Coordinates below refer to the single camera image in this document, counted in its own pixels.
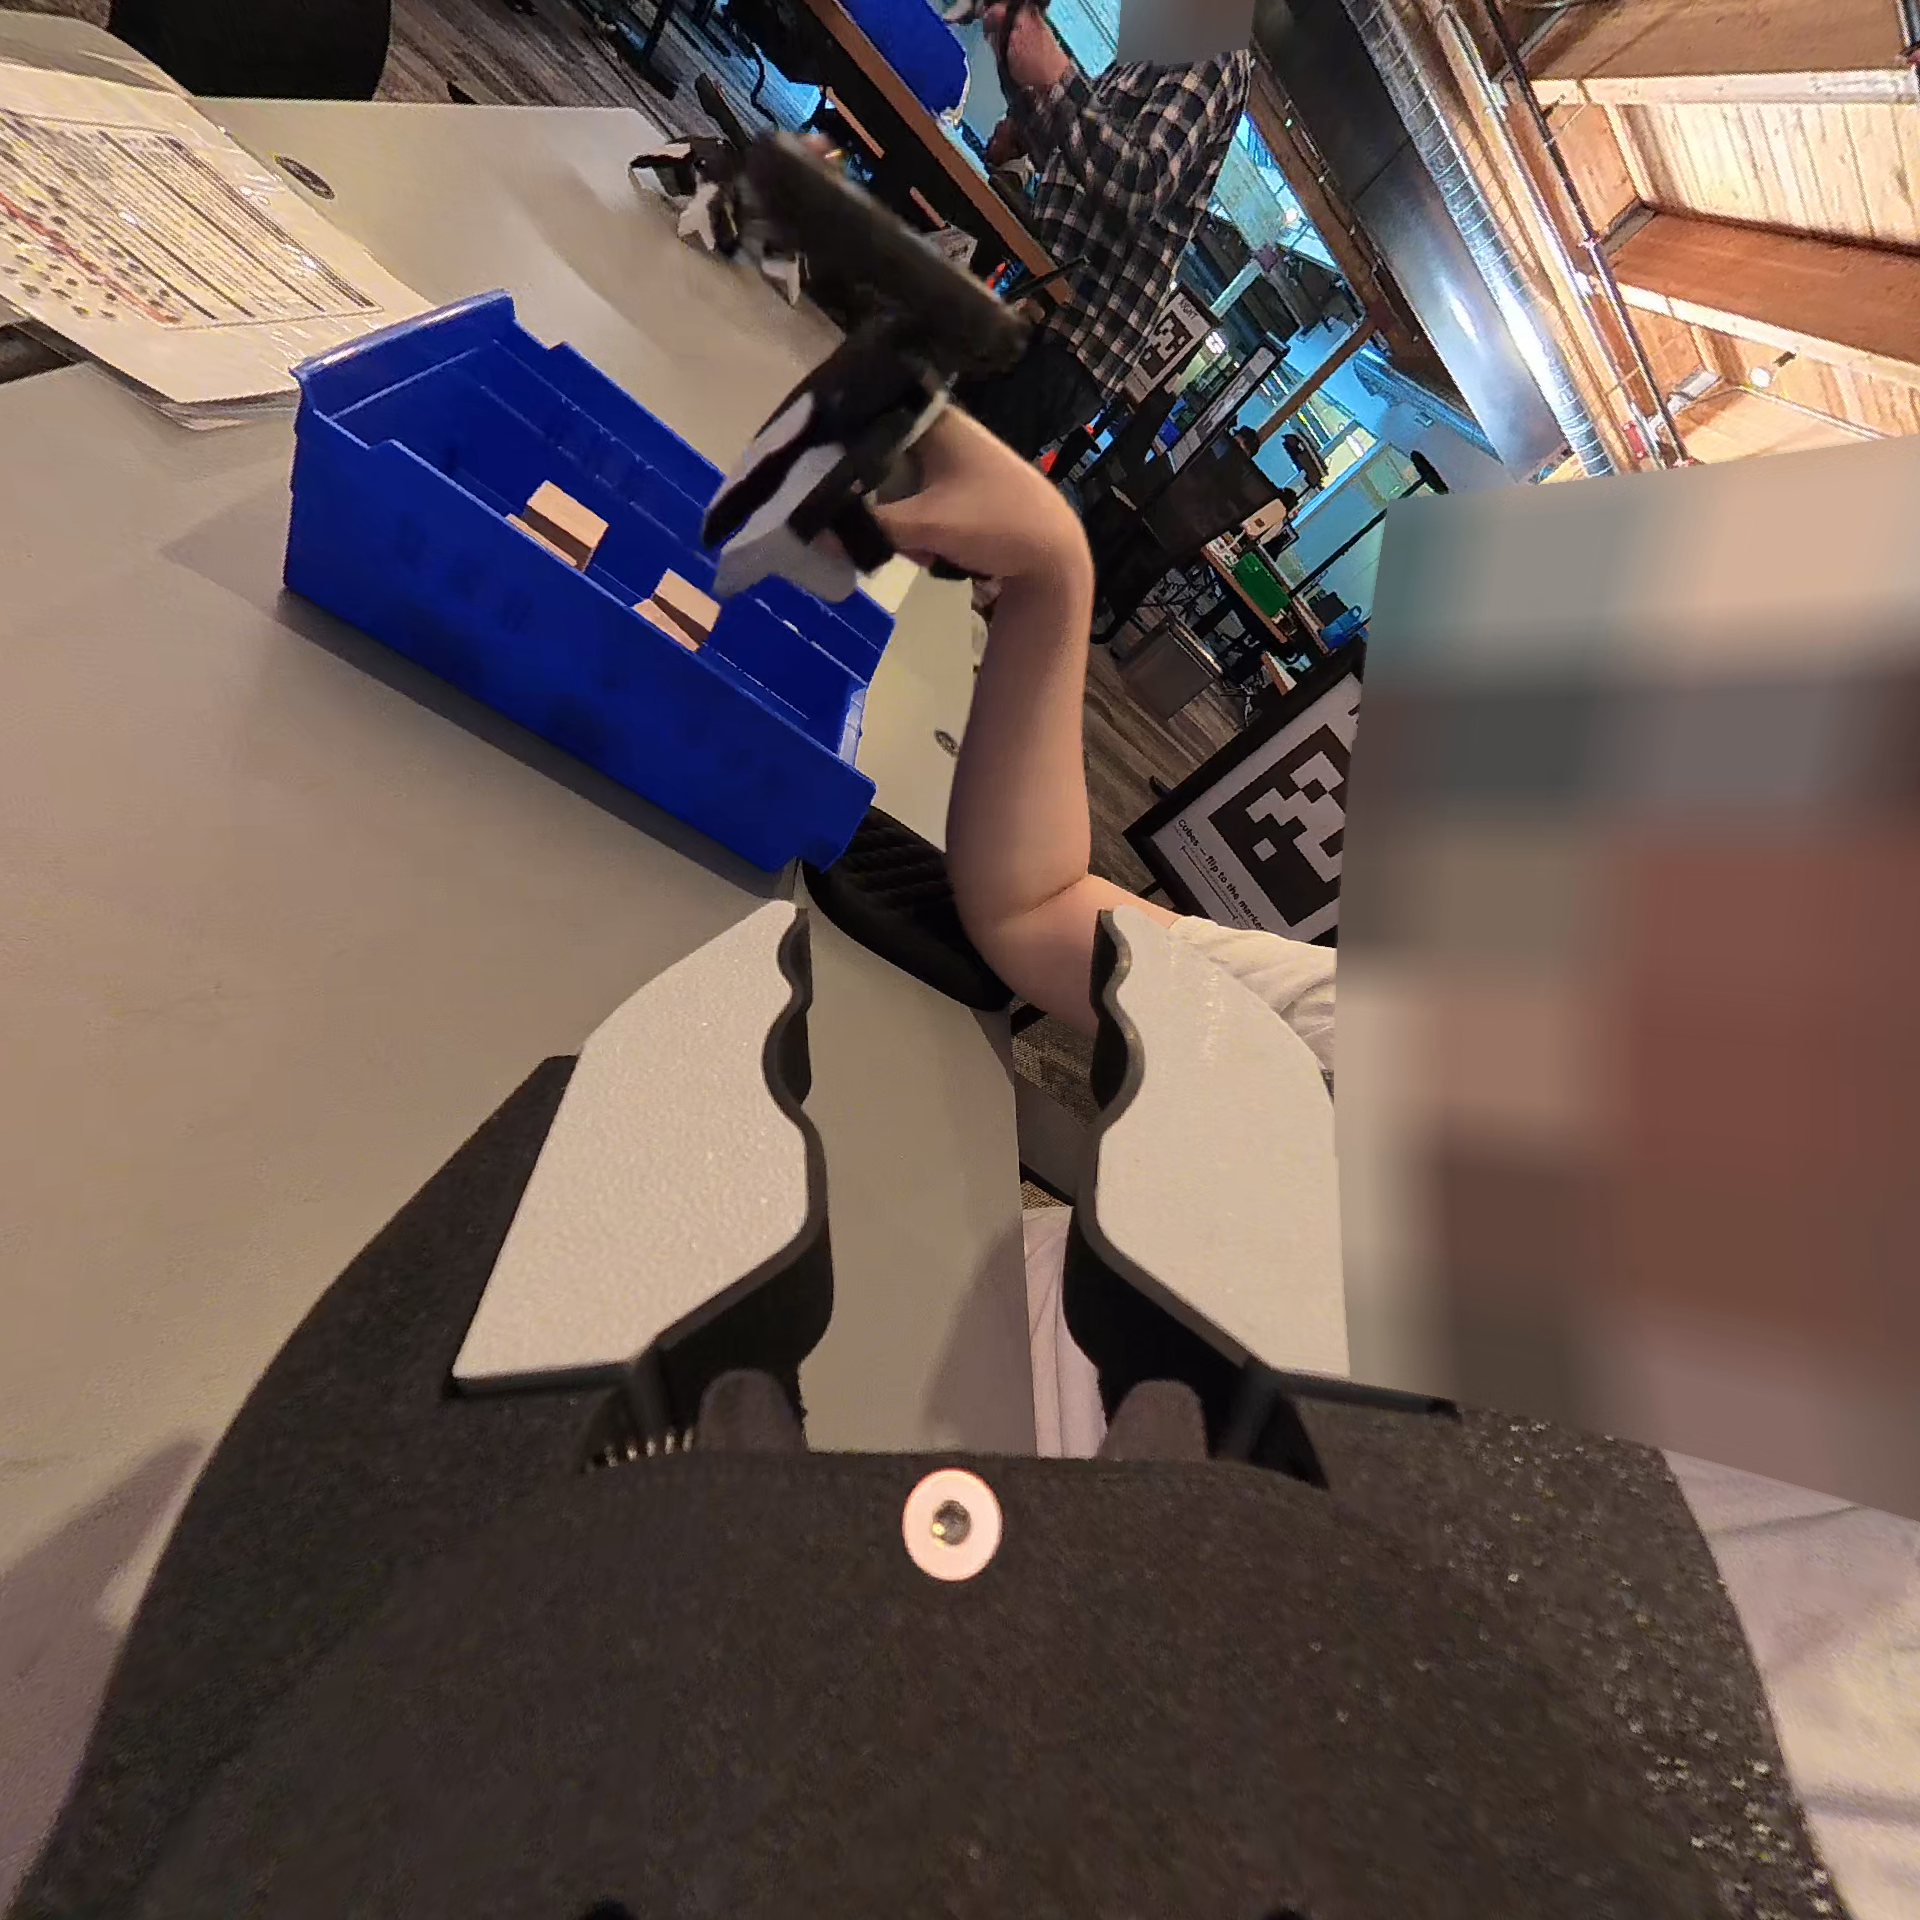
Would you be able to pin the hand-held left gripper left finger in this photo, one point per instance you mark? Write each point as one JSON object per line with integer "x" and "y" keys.
{"x": 646, "y": 1185}

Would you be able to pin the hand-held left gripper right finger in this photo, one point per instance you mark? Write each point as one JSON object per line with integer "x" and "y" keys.
{"x": 1214, "y": 1171}

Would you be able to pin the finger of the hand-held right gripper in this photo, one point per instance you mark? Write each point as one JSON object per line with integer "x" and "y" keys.
{"x": 780, "y": 270}
{"x": 699, "y": 212}

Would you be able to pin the blue plastic bin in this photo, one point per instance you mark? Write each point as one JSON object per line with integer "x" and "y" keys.
{"x": 451, "y": 495}

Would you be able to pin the person's right forearm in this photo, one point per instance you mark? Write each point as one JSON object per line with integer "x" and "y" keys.
{"x": 1037, "y": 750}

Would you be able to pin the person's right hand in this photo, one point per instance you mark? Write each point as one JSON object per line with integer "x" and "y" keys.
{"x": 967, "y": 504}

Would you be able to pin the blue background bin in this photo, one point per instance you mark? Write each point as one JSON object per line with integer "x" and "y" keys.
{"x": 901, "y": 44}

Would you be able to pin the small marker sign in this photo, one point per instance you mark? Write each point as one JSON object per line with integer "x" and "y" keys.
{"x": 1180, "y": 341}

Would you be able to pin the framed marker poster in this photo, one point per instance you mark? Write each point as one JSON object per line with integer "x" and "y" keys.
{"x": 1290, "y": 811}

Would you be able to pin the black mesh chair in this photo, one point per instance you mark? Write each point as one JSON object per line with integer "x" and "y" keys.
{"x": 901, "y": 902}

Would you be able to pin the printed sheet in plastic sleeve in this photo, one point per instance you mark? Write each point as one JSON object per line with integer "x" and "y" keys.
{"x": 150, "y": 255}

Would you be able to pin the metal ventilation duct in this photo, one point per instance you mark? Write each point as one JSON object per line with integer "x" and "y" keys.
{"x": 1442, "y": 224}

